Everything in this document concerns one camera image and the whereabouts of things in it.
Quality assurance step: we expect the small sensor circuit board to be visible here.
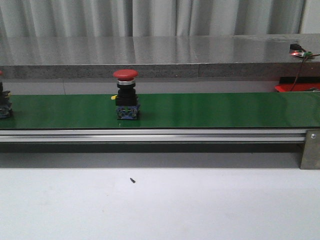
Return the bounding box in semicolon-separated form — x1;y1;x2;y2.
289;43;313;58

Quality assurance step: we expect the red mushroom push button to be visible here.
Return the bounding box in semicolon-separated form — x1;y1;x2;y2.
111;69;140;120
0;82;13;119

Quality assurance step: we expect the brown sensor wire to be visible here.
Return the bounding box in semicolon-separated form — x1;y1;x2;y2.
289;52;320;92

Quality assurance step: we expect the red plastic tray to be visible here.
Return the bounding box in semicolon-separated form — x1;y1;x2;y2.
274;83;320;93

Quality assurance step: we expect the steel conveyor support bracket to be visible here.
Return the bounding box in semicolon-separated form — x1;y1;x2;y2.
300;129;320;170

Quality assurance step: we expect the green conveyor belt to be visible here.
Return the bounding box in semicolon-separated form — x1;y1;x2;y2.
0;92;320;129

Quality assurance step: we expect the white curtain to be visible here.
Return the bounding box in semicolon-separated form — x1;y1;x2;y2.
0;0;320;37

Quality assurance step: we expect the aluminium conveyor frame rail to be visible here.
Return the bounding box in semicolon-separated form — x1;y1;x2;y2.
0;128;307;143

